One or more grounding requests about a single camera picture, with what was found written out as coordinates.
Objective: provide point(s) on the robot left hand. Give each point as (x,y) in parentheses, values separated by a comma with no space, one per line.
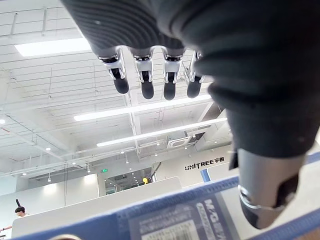
(250,50)

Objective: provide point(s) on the blue folder with spine label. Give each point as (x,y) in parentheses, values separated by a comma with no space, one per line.
(175,217)

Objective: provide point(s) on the ceiling air conditioner unit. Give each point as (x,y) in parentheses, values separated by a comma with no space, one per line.
(180,141)

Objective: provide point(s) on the long ceiling light strip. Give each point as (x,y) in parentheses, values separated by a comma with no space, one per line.
(160,132)
(140,108)

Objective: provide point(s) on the white panel blue edge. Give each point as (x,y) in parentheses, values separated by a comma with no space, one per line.
(220,172)

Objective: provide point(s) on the yellow object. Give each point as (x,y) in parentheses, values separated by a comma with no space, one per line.
(145,180)

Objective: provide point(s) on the green exit sign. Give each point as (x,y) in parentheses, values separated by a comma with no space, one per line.
(104,170)

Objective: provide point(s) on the rectangular ceiling light panel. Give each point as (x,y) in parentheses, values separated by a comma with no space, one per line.
(50,47)

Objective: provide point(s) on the white partition panel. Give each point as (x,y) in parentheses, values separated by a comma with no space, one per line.
(100,207)

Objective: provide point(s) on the person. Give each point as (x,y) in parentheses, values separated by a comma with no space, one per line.
(21,212)

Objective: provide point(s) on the black wall logo sign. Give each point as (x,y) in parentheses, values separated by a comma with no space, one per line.
(203,163)

